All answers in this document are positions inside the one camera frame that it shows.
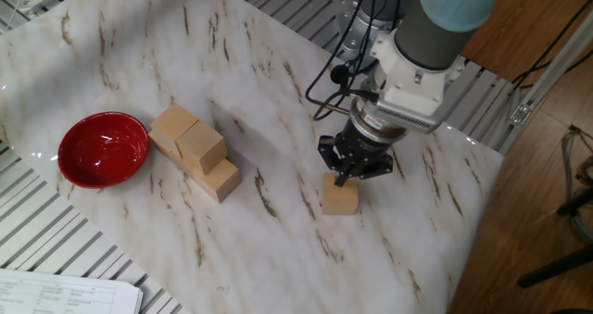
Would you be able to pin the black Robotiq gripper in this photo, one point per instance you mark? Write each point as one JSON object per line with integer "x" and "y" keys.
{"x": 366, "y": 149}

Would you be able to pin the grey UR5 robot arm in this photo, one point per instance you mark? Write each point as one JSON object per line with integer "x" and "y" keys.
{"x": 431, "y": 36}

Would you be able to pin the white printed paper stack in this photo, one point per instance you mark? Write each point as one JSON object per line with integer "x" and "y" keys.
{"x": 55, "y": 295}

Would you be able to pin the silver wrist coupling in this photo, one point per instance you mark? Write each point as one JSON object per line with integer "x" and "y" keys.
{"x": 375, "y": 129}

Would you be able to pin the black chair base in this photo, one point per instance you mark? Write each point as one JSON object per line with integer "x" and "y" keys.
{"x": 556, "y": 267}

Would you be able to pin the white marble pattern board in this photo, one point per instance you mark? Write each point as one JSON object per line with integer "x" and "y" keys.
{"x": 139, "y": 50}

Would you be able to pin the red glossy bowl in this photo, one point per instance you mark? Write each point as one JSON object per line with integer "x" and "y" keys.
{"x": 104, "y": 149}

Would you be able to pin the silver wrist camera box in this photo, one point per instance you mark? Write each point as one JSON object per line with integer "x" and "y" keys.
{"x": 407, "y": 117}

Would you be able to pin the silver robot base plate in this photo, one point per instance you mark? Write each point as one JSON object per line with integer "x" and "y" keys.
{"x": 357, "y": 41}

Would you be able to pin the aluminium frame profile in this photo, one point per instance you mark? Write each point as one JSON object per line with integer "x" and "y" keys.
{"x": 551, "y": 71}

